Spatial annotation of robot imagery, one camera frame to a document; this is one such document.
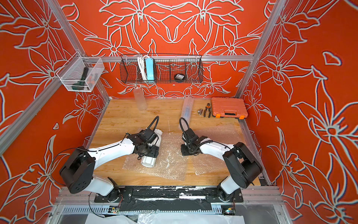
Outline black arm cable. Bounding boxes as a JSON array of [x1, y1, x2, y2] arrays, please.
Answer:
[[178, 117, 230, 149], [123, 116, 160, 141]]

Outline clear acrylic box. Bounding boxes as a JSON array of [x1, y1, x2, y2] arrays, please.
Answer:
[[56, 52, 104, 92]]

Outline orange tool case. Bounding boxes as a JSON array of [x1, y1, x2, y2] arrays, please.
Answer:
[[211, 97, 248, 119]]

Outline aluminium frame post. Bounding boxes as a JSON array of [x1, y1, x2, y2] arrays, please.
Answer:
[[235, 0, 286, 98], [46, 0, 111, 101]]

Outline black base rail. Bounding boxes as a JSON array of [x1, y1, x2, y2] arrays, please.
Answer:
[[92, 186, 243, 215]]

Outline aluminium frame post left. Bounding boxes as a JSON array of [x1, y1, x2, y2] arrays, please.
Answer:
[[46, 0, 111, 101]]

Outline orange handled pliers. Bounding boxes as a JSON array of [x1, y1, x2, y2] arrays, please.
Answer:
[[203, 103, 212, 118]]

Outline bubble wrap sheet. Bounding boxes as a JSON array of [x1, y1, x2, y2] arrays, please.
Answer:
[[123, 133, 187, 181], [191, 124, 246, 175]]

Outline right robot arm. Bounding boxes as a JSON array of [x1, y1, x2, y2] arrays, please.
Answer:
[[181, 129, 263, 202]]

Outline small black device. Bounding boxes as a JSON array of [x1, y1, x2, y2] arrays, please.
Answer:
[[174, 73, 186, 83]]

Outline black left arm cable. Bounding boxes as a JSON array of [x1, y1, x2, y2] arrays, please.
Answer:
[[123, 116, 160, 141]]

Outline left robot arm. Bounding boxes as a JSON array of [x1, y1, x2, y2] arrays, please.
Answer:
[[59, 128, 163, 202]]

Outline white cable bundle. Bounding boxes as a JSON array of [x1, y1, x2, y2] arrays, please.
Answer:
[[136, 55, 148, 82]]

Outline black wire basket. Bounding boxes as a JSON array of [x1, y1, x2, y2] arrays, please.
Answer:
[[119, 54, 204, 84]]

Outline clear glass vase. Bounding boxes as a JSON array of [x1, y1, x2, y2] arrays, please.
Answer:
[[133, 88, 148, 111]]

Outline aluminium frame post right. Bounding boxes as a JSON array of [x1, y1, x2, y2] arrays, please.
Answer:
[[235, 0, 286, 98]]

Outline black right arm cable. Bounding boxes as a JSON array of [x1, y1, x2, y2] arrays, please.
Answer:
[[178, 117, 230, 149]]

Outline aluminium left side bar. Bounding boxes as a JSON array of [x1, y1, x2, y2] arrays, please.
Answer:
[[0, 78, 61, 155]]

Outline aluminium horizontal back bar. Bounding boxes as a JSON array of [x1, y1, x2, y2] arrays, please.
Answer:
[[83, 55, 254, 63]]

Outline light blue box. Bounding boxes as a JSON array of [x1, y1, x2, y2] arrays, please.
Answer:
[[145, 58, 154, 83]]

